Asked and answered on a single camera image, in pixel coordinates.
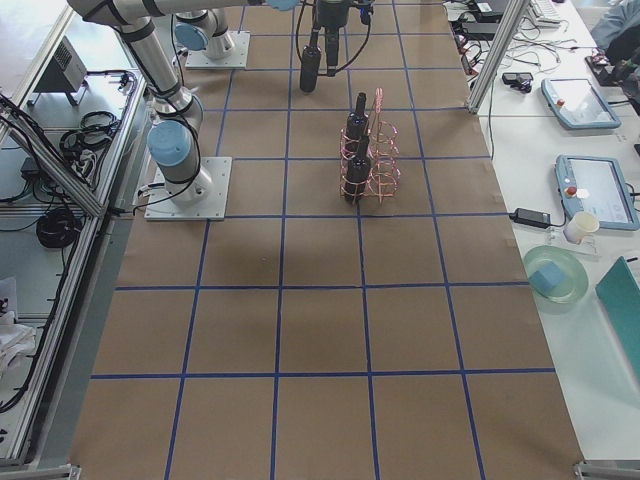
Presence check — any aluminium frame post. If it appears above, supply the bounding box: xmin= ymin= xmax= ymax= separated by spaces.
xmin=466 ymin=0 xmax=529 ymax=114

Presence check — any far blue teach pendant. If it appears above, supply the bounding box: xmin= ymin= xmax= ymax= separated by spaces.
xmin=540 ymin=78 xmax=621 ymax=130

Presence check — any black coiled cable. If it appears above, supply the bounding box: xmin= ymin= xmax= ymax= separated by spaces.
xmin=35 ymin=207 xmax=81 ymax=250

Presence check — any dark wine bottle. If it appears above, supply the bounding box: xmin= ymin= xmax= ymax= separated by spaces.
xmin=344 ymin=135 xmax=371 ymax=203
xmin=299 ymin=44 xmax=322 ymax=93

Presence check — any dark wine bottle far end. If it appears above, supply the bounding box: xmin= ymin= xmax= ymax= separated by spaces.
xmin=345 ymin=92 xmax=368 ymax=141

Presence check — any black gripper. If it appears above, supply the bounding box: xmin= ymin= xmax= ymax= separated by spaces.
xmin=309 ymin=0 xmax=352 ymax=68

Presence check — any white paper cup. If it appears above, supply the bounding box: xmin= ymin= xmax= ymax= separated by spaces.
xmin=563 ymin=211 xmax=600 ymax=244

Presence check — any white crumpled cloth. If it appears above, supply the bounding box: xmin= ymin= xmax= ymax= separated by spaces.
xmin=0 ymin=277 xmax=37 ymax=374

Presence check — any teal board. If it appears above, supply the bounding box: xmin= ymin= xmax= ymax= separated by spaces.
xmin=595 ymin=255 xmax=639 ymax=383

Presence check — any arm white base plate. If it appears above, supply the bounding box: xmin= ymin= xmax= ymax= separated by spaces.
xmin=186 ymin=31 xmax=250 ymax=70
xmin=144 ymin=157 xmax=233 ymax=221

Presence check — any blue teach pendant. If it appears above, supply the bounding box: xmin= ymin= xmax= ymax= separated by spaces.
xmin=540 ymin=78 xmax=621 ymax=130
xmin=554 ymin=155 xmax=639 ymax=231

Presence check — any copper wire wine basket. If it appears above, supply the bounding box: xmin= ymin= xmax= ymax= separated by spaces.
xmin=340 ymin=87 xmax=401 ymax=205

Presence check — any black power adapter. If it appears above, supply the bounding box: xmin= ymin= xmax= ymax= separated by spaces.
xmin=509 ymin=208 xmax=551 ymax=229

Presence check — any blue foam cube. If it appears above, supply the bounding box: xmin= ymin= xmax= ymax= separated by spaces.
xmin=528 ymin=261 xmax=567 ymax=297

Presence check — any green glass plate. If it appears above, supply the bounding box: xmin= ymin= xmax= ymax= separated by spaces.
xmin=523 ymin=245 xmax=589 ymax=304

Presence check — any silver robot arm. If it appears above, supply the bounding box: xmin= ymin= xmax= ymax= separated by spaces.
xmin=173 ymin=9 xmax=234 ymax=60
xmin=69 ymin=1 xmax=308 ymax=205

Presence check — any near blue teach pendant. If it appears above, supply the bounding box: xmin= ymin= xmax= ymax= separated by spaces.
xmin=554 ymin=155 xmax=639 ymax=231

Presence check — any grey metal box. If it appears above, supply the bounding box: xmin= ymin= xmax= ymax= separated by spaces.
xmin=27 ymin=36 xmax=88 ymax=106

